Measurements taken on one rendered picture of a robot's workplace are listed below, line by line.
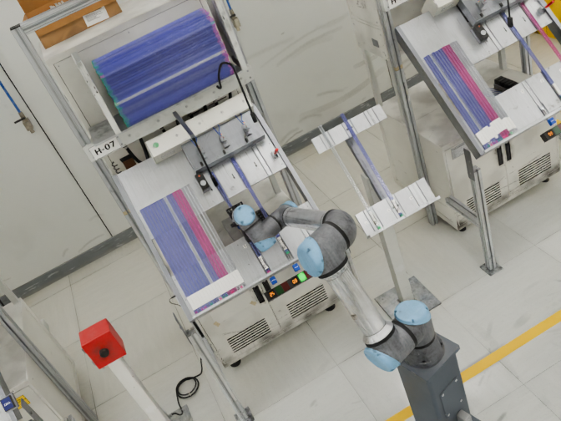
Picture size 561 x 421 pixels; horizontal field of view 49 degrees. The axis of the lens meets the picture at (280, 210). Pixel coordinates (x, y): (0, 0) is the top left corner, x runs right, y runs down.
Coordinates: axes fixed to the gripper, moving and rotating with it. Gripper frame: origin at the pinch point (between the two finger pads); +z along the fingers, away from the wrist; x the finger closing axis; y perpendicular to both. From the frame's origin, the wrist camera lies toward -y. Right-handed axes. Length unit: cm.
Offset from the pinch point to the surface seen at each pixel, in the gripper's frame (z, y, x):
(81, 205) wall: 173, 58, 75
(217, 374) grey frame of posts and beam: 15, -55, 40
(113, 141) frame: -1, 54, 30
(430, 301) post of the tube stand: 36, -83, -68
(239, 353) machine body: 53, -60, 28
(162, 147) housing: 3.7, 43.4, 13.3
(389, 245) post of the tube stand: 17, -44, -58
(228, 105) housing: 5, 46, -20
